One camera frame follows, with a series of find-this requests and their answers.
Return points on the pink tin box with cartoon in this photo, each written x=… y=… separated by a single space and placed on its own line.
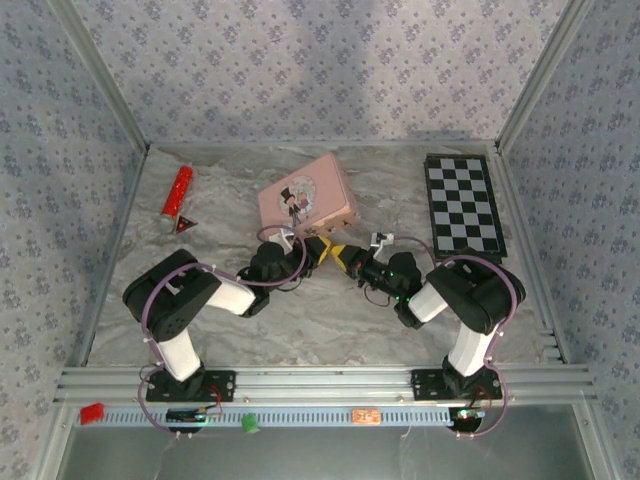
x=305 y=197

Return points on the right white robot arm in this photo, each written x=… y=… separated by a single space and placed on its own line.
x=470 y=305

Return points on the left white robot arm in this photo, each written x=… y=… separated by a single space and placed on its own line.
x=185 y=310

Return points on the red black triangle tag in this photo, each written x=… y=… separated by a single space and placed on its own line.
x=183 y=224

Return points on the black grey chessboard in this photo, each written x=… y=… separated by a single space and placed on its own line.
x=462 y=205

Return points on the red glitter tube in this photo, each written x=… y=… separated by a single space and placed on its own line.
x=177 y=192

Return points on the orange label tag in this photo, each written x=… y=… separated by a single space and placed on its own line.
x=365 y=416

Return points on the right circuit board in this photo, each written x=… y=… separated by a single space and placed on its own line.
x=467 y=414

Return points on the circuit board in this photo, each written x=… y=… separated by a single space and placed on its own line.
x=192 y=415
x=467 y=414

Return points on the left circuit board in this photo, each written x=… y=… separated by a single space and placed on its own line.
x=192 y=415

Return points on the red plastic block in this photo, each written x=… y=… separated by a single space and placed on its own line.
x=91 y=413

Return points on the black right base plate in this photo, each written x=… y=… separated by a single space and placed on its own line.
x=427 y=385

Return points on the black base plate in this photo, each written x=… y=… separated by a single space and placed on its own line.
x=427 y=385
x=220 y=385

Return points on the aluminium front rail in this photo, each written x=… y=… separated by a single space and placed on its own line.
x=320 y=384

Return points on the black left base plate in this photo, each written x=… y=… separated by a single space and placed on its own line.
x=220 y=385

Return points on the aluminium frame post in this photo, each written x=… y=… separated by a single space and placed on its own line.
x=542 y=75
x=100 y=75

